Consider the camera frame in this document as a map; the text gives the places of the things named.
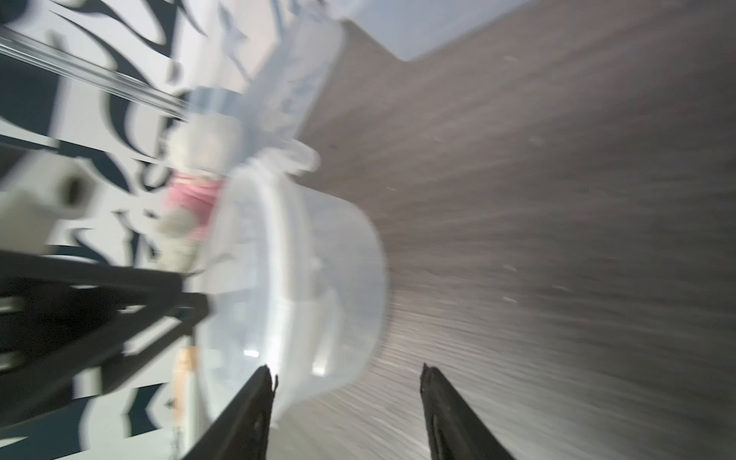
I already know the white teddy bear pink shirt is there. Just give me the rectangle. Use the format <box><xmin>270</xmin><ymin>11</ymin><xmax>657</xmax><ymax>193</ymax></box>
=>
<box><xmin>156</xmin><ymin>112</ymin><xmax>243</xmax><ymax>273</ymax></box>

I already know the clear rectangular lunch box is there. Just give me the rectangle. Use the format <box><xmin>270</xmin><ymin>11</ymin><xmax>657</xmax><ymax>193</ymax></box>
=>
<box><xmin>223</xmin><ymin>3</ymin><xmax>344</xmax><ymax>157</ymax></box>

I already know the round clear container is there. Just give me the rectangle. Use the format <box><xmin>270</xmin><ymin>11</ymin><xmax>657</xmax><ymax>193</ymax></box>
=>
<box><xmin>196</xmin><ymin>145</ymin><xmax>389</xmax><ymax>418</ymax></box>

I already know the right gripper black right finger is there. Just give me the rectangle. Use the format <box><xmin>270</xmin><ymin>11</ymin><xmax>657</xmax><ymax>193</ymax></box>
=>
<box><xmin>420</xmin><ymin>364</ymin><xmax>515</xmax><ymax>460</ymax></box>

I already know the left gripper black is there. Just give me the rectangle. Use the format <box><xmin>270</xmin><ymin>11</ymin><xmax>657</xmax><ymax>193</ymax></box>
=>
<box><xmin>1</xmin><ymin>252</ymin><xmax>209</xmax><ymax>426</ymax></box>

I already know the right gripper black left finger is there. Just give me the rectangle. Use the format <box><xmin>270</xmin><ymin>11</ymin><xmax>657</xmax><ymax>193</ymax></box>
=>
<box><xmin>183</xmin><ymin>365</ymin><xmax>278</xmax><ymax>460</ymax></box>

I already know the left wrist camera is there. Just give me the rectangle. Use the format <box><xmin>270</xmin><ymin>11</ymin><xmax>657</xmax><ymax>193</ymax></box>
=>
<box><xmin>1</xmin><ymin>145</ymin><xmax>99</xmax><ymax>255</ymax></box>

